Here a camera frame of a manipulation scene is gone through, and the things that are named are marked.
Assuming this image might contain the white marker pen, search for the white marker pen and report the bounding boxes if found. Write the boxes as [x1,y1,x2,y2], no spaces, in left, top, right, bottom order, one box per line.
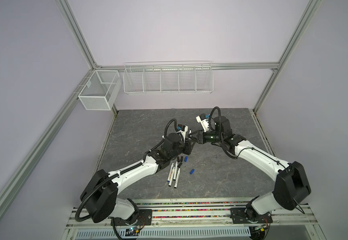
[169,166,176,187]
[173,162,178,181]
[174,169,180,189]

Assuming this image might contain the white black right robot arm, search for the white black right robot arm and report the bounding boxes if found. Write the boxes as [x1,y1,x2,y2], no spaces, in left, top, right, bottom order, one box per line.
[195,107,311,223]

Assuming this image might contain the white mesh square basket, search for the white mesh square basket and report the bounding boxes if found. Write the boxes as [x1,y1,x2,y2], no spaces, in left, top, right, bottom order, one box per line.
[79,70,122,111]

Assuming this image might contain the white wire long basket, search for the white wire long basket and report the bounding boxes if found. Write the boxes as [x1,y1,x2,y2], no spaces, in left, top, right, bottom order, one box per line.
[123,61,214,95]

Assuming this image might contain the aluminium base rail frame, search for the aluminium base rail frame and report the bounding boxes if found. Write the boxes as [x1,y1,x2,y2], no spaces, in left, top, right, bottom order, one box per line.
[63,198,325,240]

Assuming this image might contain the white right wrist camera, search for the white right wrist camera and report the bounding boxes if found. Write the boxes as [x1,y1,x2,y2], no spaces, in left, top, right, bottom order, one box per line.
[196,114,210,132]

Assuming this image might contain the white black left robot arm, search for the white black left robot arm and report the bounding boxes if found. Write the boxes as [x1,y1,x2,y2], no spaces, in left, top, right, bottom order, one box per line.
[75,119,193,224]

